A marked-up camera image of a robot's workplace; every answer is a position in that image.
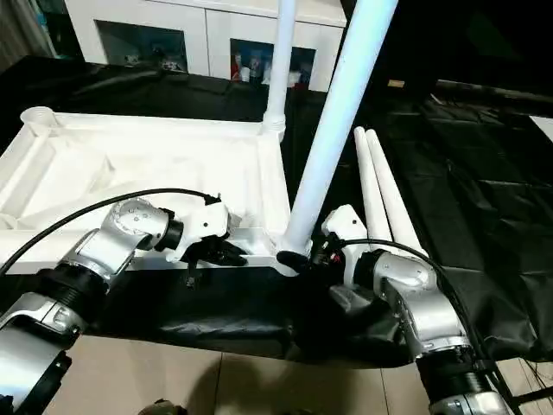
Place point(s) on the dark cabinet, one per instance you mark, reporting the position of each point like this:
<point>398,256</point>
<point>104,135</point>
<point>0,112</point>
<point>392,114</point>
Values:
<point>453,34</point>

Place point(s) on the white cabinet with glass doors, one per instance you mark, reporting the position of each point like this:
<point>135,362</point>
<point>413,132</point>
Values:
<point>207,26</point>

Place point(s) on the white board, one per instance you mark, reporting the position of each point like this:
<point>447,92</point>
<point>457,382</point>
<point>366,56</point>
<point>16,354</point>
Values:
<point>544,125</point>

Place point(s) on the white plastic table leg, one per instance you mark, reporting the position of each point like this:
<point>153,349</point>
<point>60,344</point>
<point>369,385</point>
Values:
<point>367,186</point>
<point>345,108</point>
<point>281,65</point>
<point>393,194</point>

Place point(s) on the small white cup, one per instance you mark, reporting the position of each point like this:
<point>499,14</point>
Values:
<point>296,80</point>
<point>245,74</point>

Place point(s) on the red item in cabinet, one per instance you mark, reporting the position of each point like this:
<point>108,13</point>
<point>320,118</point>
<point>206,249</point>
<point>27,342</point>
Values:
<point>236,65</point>

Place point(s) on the black plastic mat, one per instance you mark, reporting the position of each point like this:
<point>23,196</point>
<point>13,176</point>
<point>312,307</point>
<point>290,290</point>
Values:
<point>475,216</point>

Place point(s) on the clear plastic container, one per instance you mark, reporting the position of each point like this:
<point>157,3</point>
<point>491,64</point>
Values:
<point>264,73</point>

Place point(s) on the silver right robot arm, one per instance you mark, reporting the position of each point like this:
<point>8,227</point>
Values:
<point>415,294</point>

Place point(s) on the grey curtain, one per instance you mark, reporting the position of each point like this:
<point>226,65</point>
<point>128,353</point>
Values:
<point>21,26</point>

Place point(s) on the small yellow label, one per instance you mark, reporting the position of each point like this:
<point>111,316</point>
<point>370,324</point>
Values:
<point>396,83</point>

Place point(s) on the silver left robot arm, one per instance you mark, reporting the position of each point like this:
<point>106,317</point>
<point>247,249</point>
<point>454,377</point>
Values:
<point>112,250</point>

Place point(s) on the white plastic table top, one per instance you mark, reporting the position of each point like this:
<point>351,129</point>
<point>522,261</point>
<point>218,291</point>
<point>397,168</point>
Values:
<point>129,142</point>

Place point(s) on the black stand bar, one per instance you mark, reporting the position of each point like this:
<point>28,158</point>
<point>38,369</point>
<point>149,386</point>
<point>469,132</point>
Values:
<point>527,395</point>

